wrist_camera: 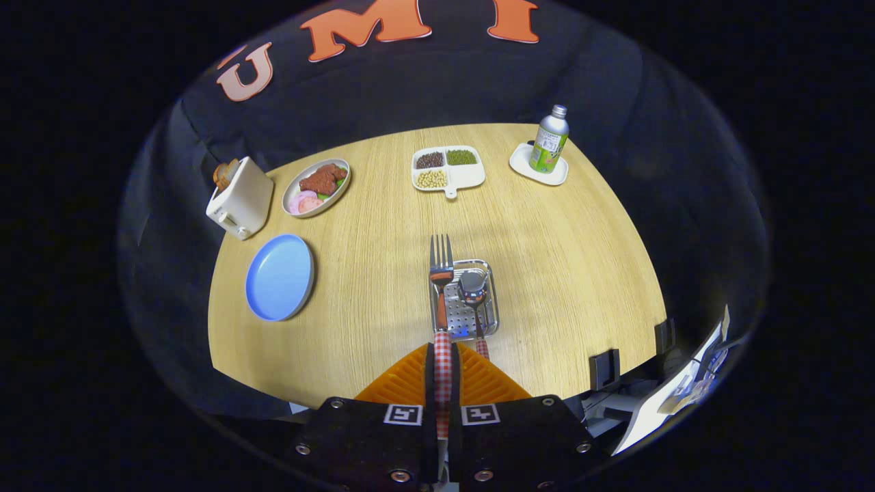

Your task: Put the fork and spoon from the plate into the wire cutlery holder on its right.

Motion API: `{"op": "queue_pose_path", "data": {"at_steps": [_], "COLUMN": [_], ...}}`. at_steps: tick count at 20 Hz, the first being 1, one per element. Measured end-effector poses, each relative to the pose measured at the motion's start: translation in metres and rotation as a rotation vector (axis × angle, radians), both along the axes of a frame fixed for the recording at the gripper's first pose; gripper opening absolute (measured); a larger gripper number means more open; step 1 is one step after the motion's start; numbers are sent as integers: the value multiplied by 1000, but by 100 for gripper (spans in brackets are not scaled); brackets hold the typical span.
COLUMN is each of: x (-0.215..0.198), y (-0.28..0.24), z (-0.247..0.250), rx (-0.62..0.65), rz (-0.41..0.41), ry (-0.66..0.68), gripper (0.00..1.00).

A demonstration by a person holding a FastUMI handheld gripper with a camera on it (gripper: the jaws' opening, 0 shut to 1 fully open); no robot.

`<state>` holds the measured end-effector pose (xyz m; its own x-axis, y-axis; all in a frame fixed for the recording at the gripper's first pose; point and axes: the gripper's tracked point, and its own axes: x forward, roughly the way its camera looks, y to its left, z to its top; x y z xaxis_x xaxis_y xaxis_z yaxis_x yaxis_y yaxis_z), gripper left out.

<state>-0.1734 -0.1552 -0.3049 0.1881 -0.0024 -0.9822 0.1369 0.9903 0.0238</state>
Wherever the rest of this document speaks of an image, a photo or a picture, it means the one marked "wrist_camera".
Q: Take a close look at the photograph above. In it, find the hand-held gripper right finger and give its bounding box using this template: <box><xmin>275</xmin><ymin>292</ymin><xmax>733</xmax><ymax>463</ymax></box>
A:
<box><xmin>448</xmin><ymin>342</ymin><xmax>595</xmax><ymax>492</ymax></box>

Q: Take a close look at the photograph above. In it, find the cream white toaster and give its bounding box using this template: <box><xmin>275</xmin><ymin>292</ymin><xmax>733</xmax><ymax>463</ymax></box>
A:
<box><xmin>206</xmin><ymin>156</ymin><xmax>275</xmax><ymax>241</ymax></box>

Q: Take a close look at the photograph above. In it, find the green labelled metal bottle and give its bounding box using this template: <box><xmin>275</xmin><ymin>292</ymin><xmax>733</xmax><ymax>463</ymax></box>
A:
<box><xmin>529</xmin><ymin>105</ymin><xmax>570</xmax><ymax>174</ymax></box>

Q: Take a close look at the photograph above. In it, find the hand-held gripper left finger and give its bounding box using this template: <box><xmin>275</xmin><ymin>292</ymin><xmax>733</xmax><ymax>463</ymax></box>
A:
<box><xmin>291</xmin><ymin>342</ymin><xmax>438</xmax><ymax>492</ymax></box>

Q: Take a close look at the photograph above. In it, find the oval beige plate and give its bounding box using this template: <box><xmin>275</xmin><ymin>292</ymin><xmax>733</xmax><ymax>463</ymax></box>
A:
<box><xmin>282</xmin><ymin>158</ymin><xmax>352</xmax><ymax>219</ymax></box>

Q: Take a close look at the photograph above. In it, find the fork with red checkered handle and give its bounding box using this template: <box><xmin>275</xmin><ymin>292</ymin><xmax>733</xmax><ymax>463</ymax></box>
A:
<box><xmin>429</xmin><ymin>234</ymin><xmax>455</xmax><ymax>438</ymax></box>

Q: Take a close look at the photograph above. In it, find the white paper sheet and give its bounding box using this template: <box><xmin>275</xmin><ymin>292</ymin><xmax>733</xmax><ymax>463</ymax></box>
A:
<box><xmin>610</xmin><ymin>305</ymin><xmax>731</xmax><ymax>456</ymax></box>

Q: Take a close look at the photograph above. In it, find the black table clamp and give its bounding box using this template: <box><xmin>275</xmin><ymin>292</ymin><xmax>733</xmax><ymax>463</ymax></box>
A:
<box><xmin>589</xmin><ymin>348</ymin><xmax>621</xmax><ymax>392</ymax></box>
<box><xmin>654</xmin><ymin>318</ymin><xmax>677</xmax><ymax>356</ymax></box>

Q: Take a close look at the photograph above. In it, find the small white coaster dish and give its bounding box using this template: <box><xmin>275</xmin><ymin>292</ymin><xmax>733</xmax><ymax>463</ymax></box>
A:
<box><xmin>509</xmin><ymin>141</ymin><xmax>569</xmax><ymax>187</ymax></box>

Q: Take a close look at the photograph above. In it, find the perforated metal tray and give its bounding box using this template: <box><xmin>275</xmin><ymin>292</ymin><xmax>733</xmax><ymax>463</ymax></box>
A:
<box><xmin>429</xmin><ymin>259</ymin><xmax>500</xmax><ymax>341</ymax></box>

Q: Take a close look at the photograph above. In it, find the blue round plate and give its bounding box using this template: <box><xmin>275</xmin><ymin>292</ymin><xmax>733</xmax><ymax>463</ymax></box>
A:
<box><xmin>245</xmin><ymin>234</ymin><xmax>316</xmax><ymax>323</ymax></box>

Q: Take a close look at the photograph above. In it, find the brown grilled meat piece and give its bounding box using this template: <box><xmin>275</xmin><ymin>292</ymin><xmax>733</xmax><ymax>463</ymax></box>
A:
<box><xmin>299</xmin><ymin>163</ymin><xmax>348</xmax><ymax>196</ymax></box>

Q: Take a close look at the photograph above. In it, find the spoon with red checkered handle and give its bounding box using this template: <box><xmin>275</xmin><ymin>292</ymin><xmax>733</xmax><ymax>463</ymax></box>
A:
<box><xmin>457</xmin><ymin>270</ymin><xmax>491</xmax><ymax>361</ymax></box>

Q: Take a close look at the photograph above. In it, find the white divided dish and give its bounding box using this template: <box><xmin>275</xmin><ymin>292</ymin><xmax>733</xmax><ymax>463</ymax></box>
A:
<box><xmin>411</xmin><ymin>146</ymin><xmax>487</xmax><ymax>200</ymax></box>

